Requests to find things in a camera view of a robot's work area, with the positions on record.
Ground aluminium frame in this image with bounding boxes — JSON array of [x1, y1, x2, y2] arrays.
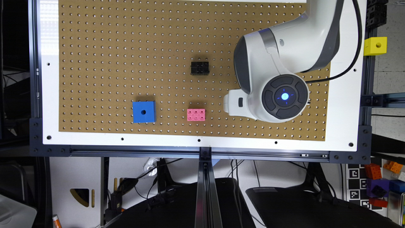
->
[[27, 0, 405, 228]]

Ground pink studded brick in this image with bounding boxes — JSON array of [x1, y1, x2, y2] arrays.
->
[[187, 108, 206, 122]]

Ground brown pegboard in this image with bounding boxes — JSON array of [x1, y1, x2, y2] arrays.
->
[[58, 0, 329, 141]]

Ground yellow cube block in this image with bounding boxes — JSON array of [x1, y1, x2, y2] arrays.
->
[[364, 37, 387, 56]]

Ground black studded brick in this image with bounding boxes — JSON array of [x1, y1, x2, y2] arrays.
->
[[190, 61, 209, 75]]

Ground black chair left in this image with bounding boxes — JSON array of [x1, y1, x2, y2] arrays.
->
[[105, 178, 255, 228]]

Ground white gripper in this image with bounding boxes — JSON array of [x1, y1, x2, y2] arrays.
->
[[223, 89, 256, 120]]

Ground orange studded block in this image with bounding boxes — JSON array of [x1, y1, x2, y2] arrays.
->
[[364, 163, 382, 180]]

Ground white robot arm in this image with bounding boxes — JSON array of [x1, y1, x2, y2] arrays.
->
[[223, 0, 344, 123]]

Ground black chair right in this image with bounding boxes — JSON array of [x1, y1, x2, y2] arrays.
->
[[246, 187, 400, 228]]

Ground purple studded block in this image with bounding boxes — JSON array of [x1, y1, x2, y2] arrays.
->
[[366, 179, 390, 198]]

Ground black block stack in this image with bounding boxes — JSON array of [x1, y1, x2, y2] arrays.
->
[[366, 0, 388, 29]]

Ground red studded block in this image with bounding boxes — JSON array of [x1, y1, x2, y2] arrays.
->
[[369, 198, 388, 208]]

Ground blue cube block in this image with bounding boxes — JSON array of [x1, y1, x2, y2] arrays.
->
[[132, 101, 156, 124]]

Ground fiducial marker sheet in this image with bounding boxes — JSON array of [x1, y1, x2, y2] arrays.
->
[[345, 164, 383, 211]]

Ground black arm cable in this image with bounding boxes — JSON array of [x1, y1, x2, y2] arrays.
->
[[305, 0, 363, 85]]

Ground small orange block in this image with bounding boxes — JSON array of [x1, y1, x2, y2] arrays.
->
[[383, 161, 403, 174]]

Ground black chair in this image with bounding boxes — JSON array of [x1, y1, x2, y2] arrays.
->
[[246, 187, 400, 228], [105, 178, 255, 228]]

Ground blue block on shelf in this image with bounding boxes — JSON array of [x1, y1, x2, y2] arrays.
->
[[389, 180, 405, 193]]

